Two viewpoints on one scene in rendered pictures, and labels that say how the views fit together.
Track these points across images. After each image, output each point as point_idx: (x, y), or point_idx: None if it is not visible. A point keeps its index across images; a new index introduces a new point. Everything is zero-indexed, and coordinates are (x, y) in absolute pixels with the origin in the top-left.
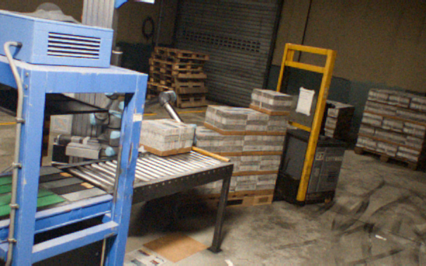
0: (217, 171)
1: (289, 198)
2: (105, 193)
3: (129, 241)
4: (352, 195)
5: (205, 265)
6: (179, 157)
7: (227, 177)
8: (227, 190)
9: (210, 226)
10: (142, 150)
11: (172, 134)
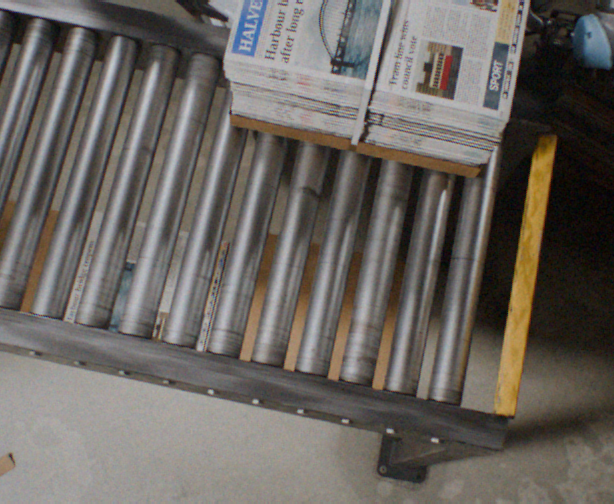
0: (335, 418)
1: None
2: None
3: (242, 180)
4: None
5: (270, 481)
6: (306, 195)
7: (444, 447)
8: (445, 454)
9: (573, 352)
10: (235, 13)
11: (296, 92)
